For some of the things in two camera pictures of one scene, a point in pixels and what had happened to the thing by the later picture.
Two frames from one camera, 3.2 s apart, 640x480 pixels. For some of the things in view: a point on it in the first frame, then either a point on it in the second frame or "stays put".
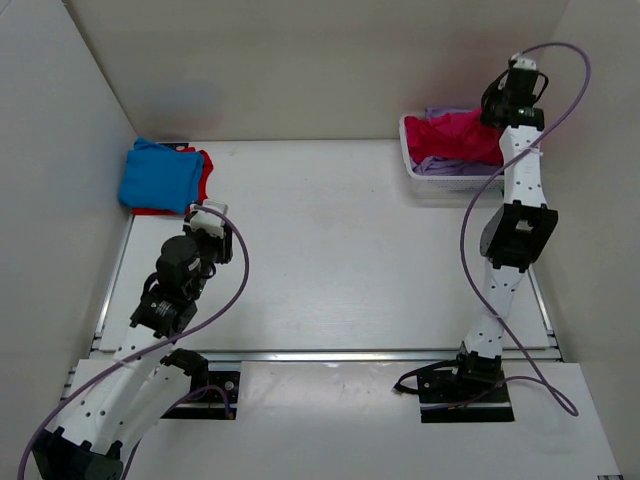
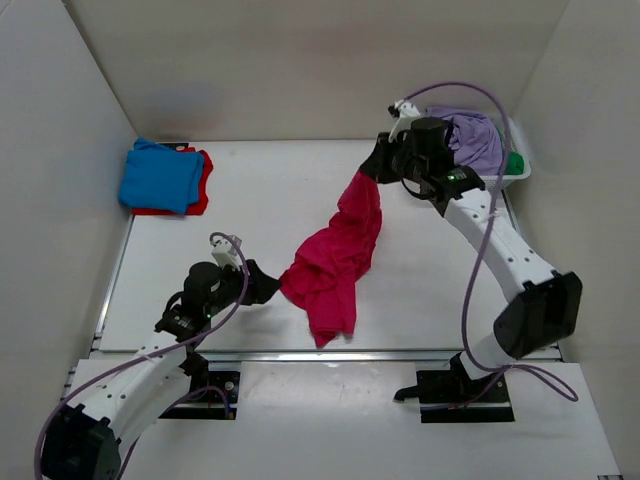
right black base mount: x=471 y=388 stays put
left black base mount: x=215 y=398 stays put
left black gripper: x=227 y=240 -> x=261 y=286
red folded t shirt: x=207 y=166 stays put
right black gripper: x=495 y=90 -> x=375 y=167
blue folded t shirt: x=157 y=178 stays put
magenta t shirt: x=458 y=136 -> x=334 y=258
